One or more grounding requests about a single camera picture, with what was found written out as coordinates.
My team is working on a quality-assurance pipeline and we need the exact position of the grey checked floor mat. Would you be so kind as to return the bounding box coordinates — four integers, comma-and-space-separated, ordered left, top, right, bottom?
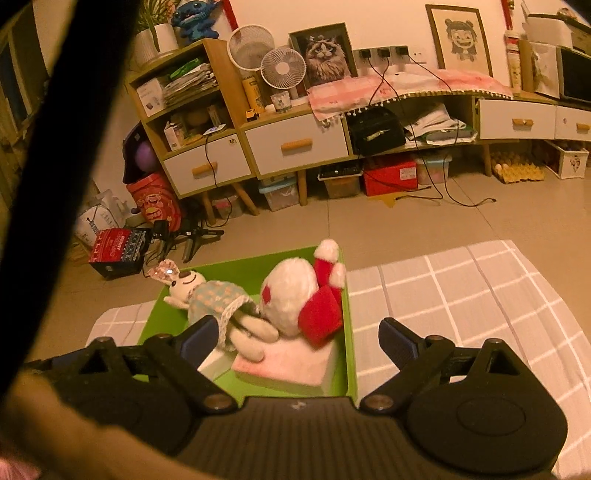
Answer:
85, 239, 591, 480

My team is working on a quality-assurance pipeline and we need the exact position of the orange snack bag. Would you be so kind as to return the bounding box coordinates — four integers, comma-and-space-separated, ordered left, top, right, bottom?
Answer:
126, 172, 182, 232

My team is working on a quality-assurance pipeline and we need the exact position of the white fan small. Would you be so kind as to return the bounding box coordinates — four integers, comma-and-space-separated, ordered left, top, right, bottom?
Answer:
260, 47, 307, 90

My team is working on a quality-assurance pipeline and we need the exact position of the yellow can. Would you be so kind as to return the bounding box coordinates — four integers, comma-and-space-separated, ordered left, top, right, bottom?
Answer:
242, 76, 264, 114

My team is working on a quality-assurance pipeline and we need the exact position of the wooden shelf cabinet with drawers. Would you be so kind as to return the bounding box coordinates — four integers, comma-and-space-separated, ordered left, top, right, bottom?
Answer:
124, 38, 260, 225

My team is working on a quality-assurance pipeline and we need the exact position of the clear bin black lid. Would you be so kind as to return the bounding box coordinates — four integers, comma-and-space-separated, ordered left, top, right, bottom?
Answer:
318, 161, 363, 199

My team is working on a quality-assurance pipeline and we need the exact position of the red patterned box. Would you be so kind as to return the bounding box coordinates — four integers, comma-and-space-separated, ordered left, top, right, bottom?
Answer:
88, 228, 152, 280

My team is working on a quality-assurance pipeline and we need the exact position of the black power cable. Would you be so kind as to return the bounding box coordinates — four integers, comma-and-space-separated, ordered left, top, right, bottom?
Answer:
363, 50, 498, 209

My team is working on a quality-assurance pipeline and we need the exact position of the framed cat picture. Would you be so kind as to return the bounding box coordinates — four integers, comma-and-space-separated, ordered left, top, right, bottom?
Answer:
288, 23, 358, 90

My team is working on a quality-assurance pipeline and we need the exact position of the framed cartoon girl picture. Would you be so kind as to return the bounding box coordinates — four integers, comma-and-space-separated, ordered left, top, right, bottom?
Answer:
425, 4, 493, 76

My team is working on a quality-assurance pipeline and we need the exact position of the long wooden tv console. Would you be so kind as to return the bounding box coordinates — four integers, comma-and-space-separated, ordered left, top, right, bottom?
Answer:
239, 89, 591, 206

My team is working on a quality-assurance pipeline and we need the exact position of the blue stitch plush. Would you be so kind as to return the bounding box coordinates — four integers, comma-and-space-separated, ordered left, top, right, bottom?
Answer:
171, 1, 219, 43

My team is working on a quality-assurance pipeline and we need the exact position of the white plastic bag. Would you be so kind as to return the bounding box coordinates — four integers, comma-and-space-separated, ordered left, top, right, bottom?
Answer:
73, 190, 126, 248

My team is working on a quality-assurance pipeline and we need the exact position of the white fan large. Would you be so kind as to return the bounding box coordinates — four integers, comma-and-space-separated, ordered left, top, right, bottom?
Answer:
226, 24, 276, 72

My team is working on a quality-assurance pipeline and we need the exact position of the stack of papers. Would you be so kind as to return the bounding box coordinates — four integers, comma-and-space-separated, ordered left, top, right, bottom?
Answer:
162, 63, 217, 106

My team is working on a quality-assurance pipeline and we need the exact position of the bunny plush blue dress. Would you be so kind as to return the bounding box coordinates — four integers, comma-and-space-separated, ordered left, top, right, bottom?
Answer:
147, 259, 280, 363

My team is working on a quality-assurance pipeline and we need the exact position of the pink table runner cloth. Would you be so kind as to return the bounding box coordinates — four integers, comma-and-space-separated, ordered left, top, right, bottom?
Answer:
308, 70, 513, 122

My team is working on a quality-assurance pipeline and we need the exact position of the clear bin under console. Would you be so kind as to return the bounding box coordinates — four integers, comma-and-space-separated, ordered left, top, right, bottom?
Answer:
413, 152, 453, 186

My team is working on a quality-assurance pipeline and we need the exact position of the black tripod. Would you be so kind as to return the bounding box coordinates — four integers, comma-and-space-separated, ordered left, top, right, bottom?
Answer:
152, 218, 224, 264

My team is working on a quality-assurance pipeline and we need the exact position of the pink white sponge block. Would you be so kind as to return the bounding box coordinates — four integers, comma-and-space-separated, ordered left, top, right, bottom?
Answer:
231, 337, 339, 396

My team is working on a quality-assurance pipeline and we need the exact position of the black bag on shelf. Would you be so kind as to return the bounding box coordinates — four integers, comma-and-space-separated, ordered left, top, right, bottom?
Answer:
346, 107, 406, 156

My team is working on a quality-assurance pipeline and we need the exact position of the green plastic bin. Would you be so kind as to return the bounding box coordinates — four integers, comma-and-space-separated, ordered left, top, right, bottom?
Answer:
137, 247, 358, 404

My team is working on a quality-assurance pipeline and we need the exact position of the white potted plant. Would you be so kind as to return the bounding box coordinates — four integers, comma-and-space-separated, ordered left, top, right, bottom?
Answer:
132, 0, 179, 68

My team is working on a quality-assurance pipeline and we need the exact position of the clear bin blue lid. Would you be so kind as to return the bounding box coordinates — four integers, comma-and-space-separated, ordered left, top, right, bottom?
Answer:
259, 177, 300, 212

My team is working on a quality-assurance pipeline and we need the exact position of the white red plush toy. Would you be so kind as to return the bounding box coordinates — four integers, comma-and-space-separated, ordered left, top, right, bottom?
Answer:
259, 239, 346, 347

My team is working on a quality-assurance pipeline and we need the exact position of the white decorated storage box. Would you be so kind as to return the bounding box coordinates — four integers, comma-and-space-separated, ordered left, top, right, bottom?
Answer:
544, 141, 590, 180

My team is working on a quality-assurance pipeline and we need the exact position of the red cardboard box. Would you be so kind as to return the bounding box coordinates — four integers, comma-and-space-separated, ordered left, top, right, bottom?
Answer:
363, 155, 419, 197

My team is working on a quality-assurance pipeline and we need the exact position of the egg carton tray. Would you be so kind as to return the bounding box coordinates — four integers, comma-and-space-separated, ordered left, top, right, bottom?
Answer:
491, 151, 545, 184

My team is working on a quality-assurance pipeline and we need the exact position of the purple ball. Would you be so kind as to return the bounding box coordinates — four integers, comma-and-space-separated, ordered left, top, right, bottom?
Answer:
134, 141, 160, 174

